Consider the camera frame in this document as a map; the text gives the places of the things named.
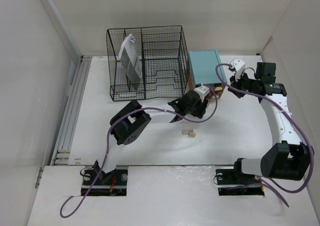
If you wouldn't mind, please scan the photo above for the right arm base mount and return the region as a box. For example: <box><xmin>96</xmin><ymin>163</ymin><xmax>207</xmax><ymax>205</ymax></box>
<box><xmin>213</xmin><ymin>165</ymin><xmax>265</xmax><ymax>196</ymax></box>

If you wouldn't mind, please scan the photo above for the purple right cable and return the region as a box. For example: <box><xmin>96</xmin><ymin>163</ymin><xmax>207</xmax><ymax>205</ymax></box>
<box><xmin>215</xmin><ymin>62</ymin><xmax>315</xmax><ymax>208</ymax></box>

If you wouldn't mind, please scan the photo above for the grey packaged notebook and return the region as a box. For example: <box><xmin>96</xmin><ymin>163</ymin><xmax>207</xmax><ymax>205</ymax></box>
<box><xmin>118</xmin><ymin>33</ymin><xmax>143</xmax><ymax>91</ymax></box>

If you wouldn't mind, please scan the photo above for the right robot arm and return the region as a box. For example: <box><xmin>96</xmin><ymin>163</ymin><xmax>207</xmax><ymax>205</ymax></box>
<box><xmin>230</xmin><ymin>58</ymin><xmax>310</xmax><ymax>183</ymax></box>

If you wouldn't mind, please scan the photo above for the small beige eraser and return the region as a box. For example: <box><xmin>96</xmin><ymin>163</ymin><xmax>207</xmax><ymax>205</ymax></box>
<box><xmin>188</xmin><ymin>131</ymin><xmax>196</xmax><ymax>138</ymax></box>

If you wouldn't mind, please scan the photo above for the black wire mesh organizer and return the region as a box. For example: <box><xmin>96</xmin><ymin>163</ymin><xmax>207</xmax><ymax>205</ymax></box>
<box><xmin>106</xmin><ymin>25</ymin><xmax>190</xmax><ymax>102</ymax></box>

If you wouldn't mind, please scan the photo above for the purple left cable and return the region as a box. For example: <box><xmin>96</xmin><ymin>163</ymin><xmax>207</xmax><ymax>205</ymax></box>
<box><xmin>59</xmin><ymin>83</ymin><xmax>218</xmax><ymax>219</ymax></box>

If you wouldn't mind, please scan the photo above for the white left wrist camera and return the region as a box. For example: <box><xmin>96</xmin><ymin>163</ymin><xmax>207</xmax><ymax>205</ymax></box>
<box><xmin>194</xmin><ymin>85</ymin><xmax>210</xmax><ymax>99</ymax></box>

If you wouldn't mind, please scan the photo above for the teal drawer box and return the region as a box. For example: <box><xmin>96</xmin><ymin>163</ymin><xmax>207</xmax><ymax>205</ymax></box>
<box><xmin>188</xmin><ymin>49</ymin><xmax>222</xmax><ymax>88</ymax></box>

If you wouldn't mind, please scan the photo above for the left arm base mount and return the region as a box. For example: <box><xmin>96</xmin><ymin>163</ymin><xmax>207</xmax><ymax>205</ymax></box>
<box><xmin>79</xmin><ymin>163</ymin><xmax>129</xmax><ymax>197</ymax></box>

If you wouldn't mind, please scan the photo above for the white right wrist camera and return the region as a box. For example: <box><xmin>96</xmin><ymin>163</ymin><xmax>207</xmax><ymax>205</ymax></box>
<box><xmin>229</xmin><ymin>58</ymin><xmax>246</xmax><ymax>81</ymax></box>

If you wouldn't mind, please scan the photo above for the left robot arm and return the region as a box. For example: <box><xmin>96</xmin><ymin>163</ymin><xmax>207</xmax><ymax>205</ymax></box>
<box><xmin>93</xmin><ymin>85</ymin><xmax>210</xmax><ymax>185</ymax></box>

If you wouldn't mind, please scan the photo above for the small grey eraser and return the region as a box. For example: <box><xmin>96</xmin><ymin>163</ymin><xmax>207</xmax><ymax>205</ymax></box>
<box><xmin>181</xmin><ymin>129</ymin><xmax>194</xmax><ymax>135</ymax></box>

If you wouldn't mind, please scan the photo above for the purple cable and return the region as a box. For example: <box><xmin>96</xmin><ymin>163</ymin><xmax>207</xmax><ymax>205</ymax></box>
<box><xmin>59</xmin><ymin>83</ymin><xmax>218</xmax><ymax>219</ymax></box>
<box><xmin>215</xmin><ymin>62</ymin><xmax>315</xmax><ymax>208</ymax></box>

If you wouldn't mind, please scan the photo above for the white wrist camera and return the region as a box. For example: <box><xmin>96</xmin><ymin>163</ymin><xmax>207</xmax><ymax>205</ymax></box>
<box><xmin>194</xmin><ymin>85</ymin><xmax>210</xmax><ymax>99</ymax></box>
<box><xmin>229</xmin><ymin>58</ymin><xmax>246</xmax><ymax>81</ymax></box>

